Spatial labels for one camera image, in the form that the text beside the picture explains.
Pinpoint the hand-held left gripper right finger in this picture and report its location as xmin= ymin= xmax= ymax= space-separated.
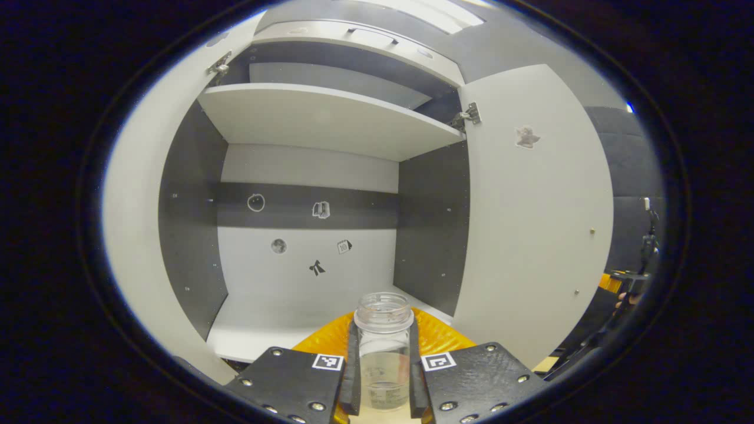
xmin=408 ymin=307 xmax=548 ymax=424

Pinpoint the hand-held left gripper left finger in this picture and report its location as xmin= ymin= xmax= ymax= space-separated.
xmin=223 ymin=312 xmax=361 ymax=424

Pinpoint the clear glass bottle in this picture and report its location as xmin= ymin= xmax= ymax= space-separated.
xmin=353 ymin=293 xmax=415 ymax=411

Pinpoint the white cabinet door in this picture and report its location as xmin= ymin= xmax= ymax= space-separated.
xmin=103 ymin=12 xmax=263 ymax=386
xmin=452 ymin=64 xmax=614 ymax=370

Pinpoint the white and grey cabinet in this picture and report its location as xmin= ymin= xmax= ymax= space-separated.
xmin=103 ymin=12 xmax=614 ymax=386

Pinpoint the metal door hinge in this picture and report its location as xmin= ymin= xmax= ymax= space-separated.
xmin=206 ymin=51 xmax=232 ymax=76
xmin=451 ymin=102 xmax=482 ymax=131

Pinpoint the white cabinet shelf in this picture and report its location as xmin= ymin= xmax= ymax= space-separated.
xmin=197 ymin=82 xmax=465 ymax=163

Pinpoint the white cabinet drawer front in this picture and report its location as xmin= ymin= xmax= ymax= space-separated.
xmin=250 ymin=19 xmax=466 ymax=88

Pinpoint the tripod with small device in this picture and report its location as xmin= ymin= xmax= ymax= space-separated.
xmin=641 ymin=197 xmax=659 ymax=274

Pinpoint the black quilted cloth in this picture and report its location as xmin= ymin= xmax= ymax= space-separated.
xmin=548 ymin=106 xmax=666 ymax=377

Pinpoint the metal drawer handle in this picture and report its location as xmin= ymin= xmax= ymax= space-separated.
xmin=348 ymin=26 xmax=398 ymax=45

